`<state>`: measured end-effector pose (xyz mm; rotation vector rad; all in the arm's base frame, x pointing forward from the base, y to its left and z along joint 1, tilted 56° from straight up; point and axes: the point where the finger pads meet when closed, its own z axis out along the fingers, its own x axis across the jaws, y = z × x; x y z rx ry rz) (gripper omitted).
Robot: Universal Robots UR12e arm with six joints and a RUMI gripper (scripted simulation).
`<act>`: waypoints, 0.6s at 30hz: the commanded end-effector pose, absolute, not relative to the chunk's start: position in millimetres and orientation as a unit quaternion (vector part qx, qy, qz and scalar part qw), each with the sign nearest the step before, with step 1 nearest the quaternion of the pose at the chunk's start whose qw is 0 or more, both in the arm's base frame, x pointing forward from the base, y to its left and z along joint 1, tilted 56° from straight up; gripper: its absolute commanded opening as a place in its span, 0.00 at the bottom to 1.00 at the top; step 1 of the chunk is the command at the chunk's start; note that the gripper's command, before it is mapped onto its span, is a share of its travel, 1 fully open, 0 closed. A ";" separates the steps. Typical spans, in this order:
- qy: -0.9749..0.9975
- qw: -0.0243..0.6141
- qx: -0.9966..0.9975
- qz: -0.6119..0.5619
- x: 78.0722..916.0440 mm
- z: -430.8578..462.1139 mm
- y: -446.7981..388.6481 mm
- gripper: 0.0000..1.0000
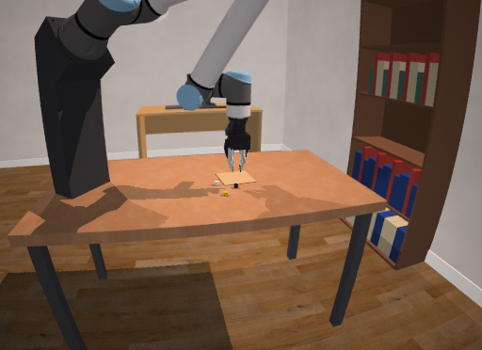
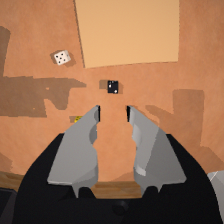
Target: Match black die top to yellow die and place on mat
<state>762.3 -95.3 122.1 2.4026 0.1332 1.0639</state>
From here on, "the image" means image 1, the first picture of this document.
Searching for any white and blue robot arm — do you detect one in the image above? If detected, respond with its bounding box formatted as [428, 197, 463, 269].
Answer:
[58, 0, 269, 119]

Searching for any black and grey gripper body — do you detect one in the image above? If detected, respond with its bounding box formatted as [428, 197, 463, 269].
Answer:
[227, 117, 250, 151]

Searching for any light orange mat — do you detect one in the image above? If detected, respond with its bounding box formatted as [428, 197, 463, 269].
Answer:
[216, 170, 256, 185]

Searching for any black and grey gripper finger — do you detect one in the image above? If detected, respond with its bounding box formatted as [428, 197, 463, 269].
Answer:
[239, 150, 248, 171]
[224, 139, 234, 172]

